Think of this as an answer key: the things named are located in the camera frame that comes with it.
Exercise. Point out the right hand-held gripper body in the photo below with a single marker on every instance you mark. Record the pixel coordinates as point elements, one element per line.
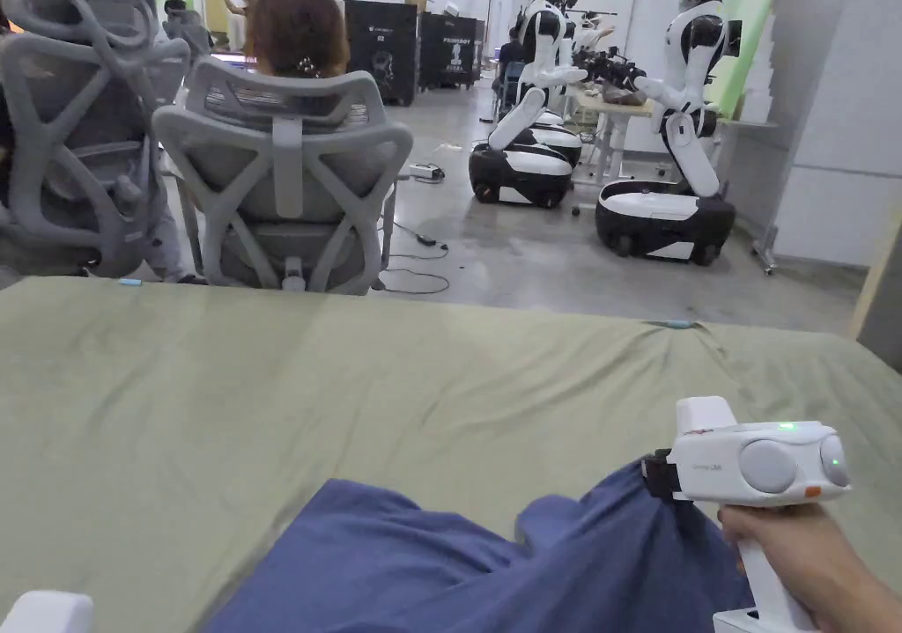
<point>712,460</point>

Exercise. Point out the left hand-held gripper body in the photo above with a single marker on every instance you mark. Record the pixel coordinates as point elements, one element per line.
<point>42,612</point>

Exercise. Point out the dark blue shirt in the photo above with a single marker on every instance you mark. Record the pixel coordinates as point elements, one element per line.
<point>437,562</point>

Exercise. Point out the person's right hand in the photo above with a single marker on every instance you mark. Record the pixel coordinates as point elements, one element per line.
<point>831,562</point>

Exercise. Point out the blue sheet clip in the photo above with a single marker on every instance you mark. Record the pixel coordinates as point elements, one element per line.
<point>676,324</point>
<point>131,283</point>

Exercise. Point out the bed with pale green sheet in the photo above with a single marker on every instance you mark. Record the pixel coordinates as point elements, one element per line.
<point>282,393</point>

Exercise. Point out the white black humanoid robot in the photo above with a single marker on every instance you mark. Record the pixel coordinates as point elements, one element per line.
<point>560,138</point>
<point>542,27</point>
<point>694,34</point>

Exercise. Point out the white power strip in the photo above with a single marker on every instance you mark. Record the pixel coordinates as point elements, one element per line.
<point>426,172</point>

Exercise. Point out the black crate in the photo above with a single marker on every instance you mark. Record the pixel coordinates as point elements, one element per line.
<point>451,48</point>
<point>380,48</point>

